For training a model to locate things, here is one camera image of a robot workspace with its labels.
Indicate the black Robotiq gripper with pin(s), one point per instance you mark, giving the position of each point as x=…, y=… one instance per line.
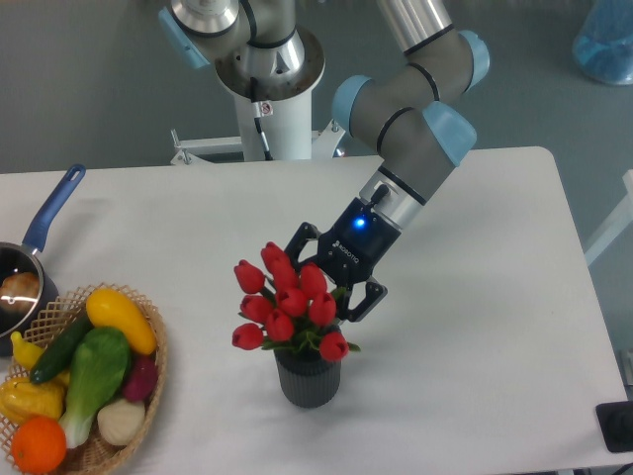
x=348, y=253

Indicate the red tulip bouquet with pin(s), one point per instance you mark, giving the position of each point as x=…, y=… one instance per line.
x=290, y=311

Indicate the dark grey ribbed vase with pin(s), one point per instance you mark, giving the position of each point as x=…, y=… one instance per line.
x=308, y=382

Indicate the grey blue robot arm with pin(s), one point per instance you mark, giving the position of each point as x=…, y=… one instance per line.
x=408, y=121

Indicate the purple red radish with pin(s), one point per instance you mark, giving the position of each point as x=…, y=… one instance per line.
x=141, y=380

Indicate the yellow squash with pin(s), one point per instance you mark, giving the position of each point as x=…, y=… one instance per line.
x=107, y=307

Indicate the green bok choy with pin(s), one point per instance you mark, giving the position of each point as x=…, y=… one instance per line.
x=97, y=371

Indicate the white garlic bulb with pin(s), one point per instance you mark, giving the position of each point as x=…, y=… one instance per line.
x=120, y=421

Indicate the green cucumber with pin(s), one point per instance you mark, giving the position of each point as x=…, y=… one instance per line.
x=59, y=353

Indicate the black device at table edge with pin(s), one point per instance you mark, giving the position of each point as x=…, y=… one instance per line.
x=615, y=421

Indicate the bread roll in saucepan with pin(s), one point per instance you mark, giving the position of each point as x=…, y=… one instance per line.
x=19, y=292

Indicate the small yellow pear gourd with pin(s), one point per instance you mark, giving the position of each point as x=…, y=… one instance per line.
x=25, y=353

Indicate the blue plastic bag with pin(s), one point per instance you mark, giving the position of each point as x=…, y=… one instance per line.
x=603, y=47

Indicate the yellow pumpkin gourd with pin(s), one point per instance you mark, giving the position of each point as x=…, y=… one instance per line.
x=22, y=400

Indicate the orange fruit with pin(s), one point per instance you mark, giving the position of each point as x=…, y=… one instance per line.
x=38, y=446

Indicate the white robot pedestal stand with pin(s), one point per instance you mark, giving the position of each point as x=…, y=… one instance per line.
x=272, y=92

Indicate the white frame bar right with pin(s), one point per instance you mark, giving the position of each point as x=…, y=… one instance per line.
x=612, y=226

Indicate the blue handled saucepan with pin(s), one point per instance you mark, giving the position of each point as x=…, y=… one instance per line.
x=23, y=257

